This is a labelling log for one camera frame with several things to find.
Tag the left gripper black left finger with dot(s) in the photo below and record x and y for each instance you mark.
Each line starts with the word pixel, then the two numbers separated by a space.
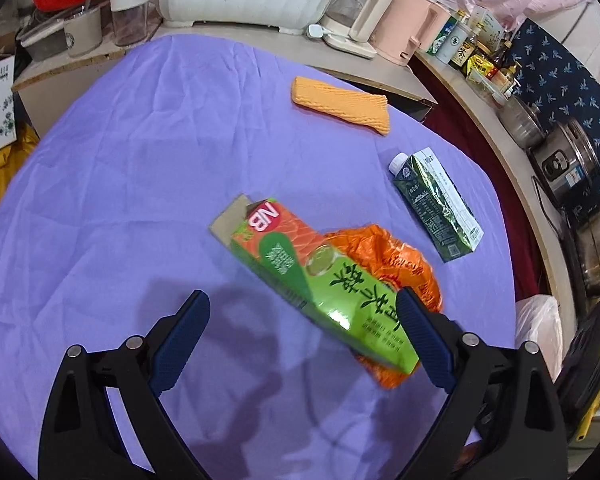
pixel 80 438

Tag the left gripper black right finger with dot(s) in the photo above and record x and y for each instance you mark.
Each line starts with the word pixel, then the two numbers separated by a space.
pixel 501 418

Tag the green cardboard tea box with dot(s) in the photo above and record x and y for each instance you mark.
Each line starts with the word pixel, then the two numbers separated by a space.
pixel 326 285

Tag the orange snack wrapper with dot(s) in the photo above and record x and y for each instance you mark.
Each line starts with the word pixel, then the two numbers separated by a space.
pixel 396 264

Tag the green white milk carton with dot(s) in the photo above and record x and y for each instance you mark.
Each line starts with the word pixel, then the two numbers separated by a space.
pixel 433 197

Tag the orange foam net sleeve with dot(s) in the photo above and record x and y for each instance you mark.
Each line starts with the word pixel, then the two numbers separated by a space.
pixel 355 107

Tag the white lined trash bin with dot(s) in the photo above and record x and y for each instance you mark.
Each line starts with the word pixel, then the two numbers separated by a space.
pixel 538 320

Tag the steel rice cooker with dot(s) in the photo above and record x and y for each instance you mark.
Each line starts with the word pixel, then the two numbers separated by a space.
pixel 565 160

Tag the small steel pot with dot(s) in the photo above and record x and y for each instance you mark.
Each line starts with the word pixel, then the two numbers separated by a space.
pixel 521 121

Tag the purple tablecloth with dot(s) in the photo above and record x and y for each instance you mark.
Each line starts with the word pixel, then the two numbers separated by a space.
pixel 106 228

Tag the dark soy sauce bottle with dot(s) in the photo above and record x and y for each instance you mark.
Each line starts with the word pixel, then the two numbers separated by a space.
pixel 465 50

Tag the white cylindrical bottle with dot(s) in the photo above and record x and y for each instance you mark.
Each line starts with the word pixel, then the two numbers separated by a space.
pixel 452 43

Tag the green tin can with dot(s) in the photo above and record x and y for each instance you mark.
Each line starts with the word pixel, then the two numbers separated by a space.
pixel 442 35

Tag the pink electric kettle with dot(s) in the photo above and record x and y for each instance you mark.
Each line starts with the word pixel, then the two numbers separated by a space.
pixel 406 27

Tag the steel mug with utensils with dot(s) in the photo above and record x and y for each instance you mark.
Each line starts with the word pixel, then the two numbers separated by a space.
pixel 83 32

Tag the white glass electric kettle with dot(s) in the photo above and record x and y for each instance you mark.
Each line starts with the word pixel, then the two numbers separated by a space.
pixel 348 25

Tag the white power plug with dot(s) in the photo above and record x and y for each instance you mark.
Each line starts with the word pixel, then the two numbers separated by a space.
pixel 314 32

